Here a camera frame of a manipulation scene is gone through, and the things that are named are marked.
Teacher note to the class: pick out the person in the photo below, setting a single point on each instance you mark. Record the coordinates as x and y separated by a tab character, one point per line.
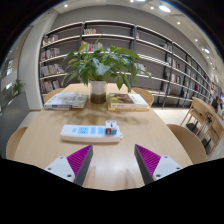
216	103

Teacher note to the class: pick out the small green potted plant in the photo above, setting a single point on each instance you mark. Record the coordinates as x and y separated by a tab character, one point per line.
17	86

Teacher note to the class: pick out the pale grey cover book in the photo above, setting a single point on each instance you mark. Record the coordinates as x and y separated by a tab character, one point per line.
66	100

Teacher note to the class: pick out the book with painting cover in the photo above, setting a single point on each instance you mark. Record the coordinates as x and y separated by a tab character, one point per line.
126	99

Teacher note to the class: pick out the green plant in white pot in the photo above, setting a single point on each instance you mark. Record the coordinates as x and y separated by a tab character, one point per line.
98	66

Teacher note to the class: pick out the open-framed wooden chair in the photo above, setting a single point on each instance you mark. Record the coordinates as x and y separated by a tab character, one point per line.
215	131
199	111

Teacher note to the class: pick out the white power strip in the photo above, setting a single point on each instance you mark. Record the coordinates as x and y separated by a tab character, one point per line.
83	133

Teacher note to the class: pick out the long wooden table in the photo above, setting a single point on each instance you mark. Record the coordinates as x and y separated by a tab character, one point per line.
210	108

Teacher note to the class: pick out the grey bookshelf unit with books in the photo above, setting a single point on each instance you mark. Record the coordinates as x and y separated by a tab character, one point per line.
150	46

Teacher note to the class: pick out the round-backed light wooden chair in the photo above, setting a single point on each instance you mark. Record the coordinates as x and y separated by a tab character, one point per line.
51	94
188	141
146	95
13	141

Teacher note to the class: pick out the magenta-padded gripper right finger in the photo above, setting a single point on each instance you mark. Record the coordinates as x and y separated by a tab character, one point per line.
165	165

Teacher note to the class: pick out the ceiling lights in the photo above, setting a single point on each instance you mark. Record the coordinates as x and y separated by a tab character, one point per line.
164	8

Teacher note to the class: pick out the white and blue charger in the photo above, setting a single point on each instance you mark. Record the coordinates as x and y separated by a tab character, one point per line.
111	126

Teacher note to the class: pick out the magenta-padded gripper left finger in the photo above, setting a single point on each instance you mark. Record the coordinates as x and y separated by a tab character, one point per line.
60	166

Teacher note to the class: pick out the yellow book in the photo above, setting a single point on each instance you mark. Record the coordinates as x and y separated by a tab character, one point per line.
128	109

